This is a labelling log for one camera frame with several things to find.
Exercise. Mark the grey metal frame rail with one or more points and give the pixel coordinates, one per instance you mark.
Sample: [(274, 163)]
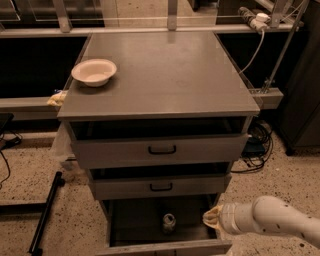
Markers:
[(44, 57)]

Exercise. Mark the white paper bowl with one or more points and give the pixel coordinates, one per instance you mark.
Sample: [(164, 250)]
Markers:
[(94, 72)]

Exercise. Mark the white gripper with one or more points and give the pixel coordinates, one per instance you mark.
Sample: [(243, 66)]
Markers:
[(227, 218)]

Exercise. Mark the grey drawer cabinet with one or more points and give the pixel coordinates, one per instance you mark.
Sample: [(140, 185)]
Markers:
[(164, 87)]

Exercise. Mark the top grey drawer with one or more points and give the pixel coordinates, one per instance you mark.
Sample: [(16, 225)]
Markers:
[(96, 154)]

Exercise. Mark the middle grey drawer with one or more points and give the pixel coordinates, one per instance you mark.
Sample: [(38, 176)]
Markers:
[(165, 186)]

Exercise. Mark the yellow crumpled wrapper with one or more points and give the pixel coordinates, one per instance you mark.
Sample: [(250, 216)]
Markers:
[(57, 99)]

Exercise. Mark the black metal floor bar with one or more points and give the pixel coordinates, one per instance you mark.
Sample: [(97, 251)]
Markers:
[(34, 249)]

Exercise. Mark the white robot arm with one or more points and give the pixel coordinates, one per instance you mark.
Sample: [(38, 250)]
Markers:
[(266, 215)]

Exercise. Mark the dark cabinet at right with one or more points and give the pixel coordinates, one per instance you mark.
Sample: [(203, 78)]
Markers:
[(298, 117)]

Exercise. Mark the silver 7up can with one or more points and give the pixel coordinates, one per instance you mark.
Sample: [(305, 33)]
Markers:
[(168, 223)]

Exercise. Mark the bottom grey drawer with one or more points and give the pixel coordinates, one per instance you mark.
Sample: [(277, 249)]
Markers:
[(135, 228)]

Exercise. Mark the clear plastic bag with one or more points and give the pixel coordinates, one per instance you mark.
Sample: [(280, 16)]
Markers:
[(61, 148)]

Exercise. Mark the grey drawer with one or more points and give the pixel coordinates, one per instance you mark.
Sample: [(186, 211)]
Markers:
[(96, 154), (135, 228), (165, 186)]

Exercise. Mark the white power strip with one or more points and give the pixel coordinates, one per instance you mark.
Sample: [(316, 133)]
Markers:
[(257, 22)]

